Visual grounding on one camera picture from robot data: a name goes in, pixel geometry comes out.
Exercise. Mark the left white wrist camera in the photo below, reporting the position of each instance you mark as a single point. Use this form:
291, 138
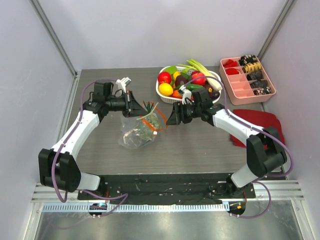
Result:
122, 84

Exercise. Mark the pink divided organizer tray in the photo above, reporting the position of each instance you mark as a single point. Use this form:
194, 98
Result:
239, 86

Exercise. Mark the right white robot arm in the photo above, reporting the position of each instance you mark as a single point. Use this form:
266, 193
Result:
264, 150

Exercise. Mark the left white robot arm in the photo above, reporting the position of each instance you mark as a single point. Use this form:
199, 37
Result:
58, 168

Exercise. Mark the green onion toy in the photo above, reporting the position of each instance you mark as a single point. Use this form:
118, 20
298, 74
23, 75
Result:
147, 112

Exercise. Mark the purple eggplant toy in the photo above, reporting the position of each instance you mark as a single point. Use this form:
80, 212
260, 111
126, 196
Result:
214, 94

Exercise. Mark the orange carrot toy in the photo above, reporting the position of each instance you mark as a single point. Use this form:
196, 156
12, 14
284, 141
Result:
176, 94

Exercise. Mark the yellow lemon toy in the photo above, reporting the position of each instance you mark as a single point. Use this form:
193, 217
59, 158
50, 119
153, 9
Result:
165, 89

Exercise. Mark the white plastic basket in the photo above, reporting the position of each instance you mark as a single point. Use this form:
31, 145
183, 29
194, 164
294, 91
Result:
171, 100

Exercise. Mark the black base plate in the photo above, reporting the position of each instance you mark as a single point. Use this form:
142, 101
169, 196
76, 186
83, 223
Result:
173, 189

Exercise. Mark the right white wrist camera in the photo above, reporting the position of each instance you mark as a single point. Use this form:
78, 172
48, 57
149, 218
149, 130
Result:
186, 95

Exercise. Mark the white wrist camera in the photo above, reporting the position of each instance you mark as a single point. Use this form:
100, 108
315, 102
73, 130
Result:
186, 95
122, 84

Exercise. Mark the red apple toy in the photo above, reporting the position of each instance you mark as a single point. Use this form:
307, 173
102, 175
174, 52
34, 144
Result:
164, 77

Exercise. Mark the white corn toy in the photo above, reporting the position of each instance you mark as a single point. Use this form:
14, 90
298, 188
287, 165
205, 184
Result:
213, 80

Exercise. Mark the green lime toy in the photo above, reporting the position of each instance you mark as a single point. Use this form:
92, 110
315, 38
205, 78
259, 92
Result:
171, 69

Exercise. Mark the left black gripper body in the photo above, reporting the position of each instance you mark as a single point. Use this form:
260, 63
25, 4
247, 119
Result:
128, 111

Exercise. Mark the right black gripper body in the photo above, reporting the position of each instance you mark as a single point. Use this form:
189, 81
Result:
179, 113

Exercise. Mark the green cucumber toy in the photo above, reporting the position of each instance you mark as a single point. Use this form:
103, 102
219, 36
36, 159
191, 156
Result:
190, 87

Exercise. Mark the green melon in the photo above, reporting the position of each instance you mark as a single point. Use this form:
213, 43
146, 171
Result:
147, 129

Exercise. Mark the red folded cloth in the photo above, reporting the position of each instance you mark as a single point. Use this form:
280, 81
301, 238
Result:
261, 118

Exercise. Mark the clear zip top bag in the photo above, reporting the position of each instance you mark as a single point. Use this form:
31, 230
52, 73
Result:
140, 127

